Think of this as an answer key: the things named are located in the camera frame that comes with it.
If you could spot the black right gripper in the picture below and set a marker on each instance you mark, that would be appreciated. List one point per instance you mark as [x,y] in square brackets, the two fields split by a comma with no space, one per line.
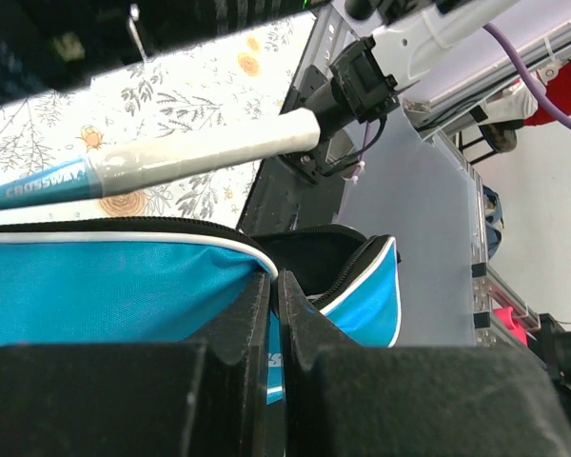
[61,45]

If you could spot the blue badminton racket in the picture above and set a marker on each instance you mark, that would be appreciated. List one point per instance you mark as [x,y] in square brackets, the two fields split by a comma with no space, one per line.
[146,163]

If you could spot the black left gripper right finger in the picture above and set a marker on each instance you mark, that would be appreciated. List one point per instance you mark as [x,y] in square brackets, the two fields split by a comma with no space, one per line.
[343,399]

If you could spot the blue sport racket bag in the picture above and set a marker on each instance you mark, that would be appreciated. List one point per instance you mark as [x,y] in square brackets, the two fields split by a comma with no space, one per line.
[151,279]

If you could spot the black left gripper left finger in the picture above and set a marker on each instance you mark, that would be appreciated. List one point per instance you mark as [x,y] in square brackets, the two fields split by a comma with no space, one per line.
[203,396]

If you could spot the floral table mat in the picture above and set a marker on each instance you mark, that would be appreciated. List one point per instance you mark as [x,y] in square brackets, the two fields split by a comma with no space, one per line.
[242,77]

